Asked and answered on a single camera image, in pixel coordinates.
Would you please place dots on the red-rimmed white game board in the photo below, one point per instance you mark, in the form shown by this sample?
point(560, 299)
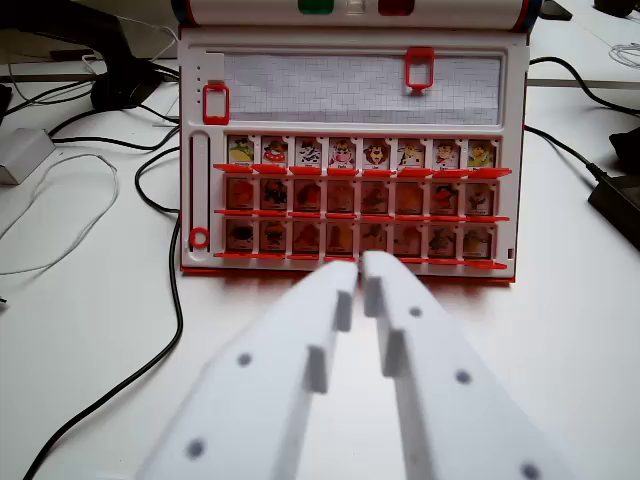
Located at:
point(350, 100)

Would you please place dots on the black power adapter box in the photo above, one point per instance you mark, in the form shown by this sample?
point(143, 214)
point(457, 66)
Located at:
point(617, 202)

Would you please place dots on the black flat object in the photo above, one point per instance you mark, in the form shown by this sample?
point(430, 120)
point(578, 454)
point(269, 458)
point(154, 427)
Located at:
point(555, 10)

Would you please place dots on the small grey box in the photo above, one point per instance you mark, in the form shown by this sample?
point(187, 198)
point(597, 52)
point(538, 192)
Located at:
point(22, 155)

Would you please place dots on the black monitor stand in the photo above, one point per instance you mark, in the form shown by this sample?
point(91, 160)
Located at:
point(117, 75)

